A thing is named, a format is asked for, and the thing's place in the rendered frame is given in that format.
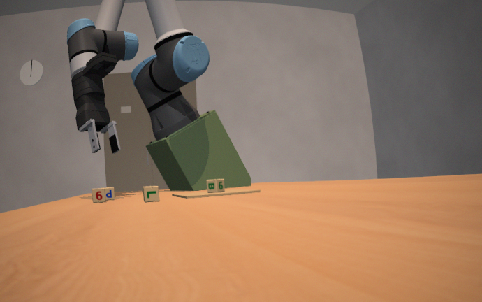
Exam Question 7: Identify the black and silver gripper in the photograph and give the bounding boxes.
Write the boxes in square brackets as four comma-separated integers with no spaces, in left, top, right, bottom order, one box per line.
[70,45,120,153]

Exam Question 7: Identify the beige letter block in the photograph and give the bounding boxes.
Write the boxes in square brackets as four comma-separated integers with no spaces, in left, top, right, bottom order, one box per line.
[104,187,115,201]
[207,179,225,193]
[92,188,106,203]
[143,186,160,202]

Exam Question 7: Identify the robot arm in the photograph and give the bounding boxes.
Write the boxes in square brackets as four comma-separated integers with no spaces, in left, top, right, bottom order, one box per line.
[67,0,210,141]

